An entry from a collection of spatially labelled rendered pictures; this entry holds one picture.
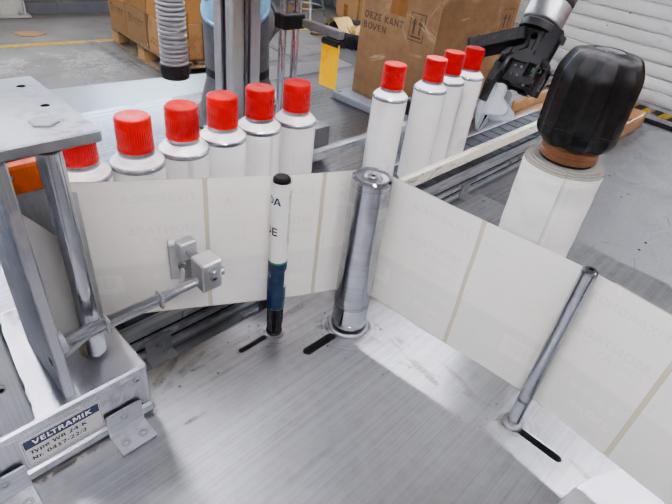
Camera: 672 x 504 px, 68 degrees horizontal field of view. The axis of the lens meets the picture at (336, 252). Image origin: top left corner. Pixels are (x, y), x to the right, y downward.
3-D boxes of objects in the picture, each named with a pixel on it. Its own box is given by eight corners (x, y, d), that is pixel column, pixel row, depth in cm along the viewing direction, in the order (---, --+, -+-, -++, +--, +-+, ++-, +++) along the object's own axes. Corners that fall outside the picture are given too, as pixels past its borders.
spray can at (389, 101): (375, 202, 79) (398, 71, 67) (351, 188, 82) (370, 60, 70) (395, 193, 83) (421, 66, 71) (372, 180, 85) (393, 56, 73)
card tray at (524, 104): (602, 149, 123) (608, 134, 121) (508, 114, 137) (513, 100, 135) (641, 125, 142) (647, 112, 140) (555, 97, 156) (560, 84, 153)
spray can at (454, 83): (431, 176, 89) (460, 57, 77) (408, 164, 92) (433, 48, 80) (447, 168, 92) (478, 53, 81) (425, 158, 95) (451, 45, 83)
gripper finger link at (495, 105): (493, 133, 92) (518, 86, 91) (466, 122, 96) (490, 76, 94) (497, 138, 95) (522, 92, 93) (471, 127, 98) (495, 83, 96)
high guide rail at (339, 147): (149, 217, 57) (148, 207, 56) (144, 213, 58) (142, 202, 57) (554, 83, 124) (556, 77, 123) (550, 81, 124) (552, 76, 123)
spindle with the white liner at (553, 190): (526, 324, 60) (644, 69, 42) (463, 286, 64) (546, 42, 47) (558, 294, 65) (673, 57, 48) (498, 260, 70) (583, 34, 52)
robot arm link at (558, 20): (529, -12, 91) (538, 11, 97) (516, 13, 92) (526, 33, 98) (568, -3, 87) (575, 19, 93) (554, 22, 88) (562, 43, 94)
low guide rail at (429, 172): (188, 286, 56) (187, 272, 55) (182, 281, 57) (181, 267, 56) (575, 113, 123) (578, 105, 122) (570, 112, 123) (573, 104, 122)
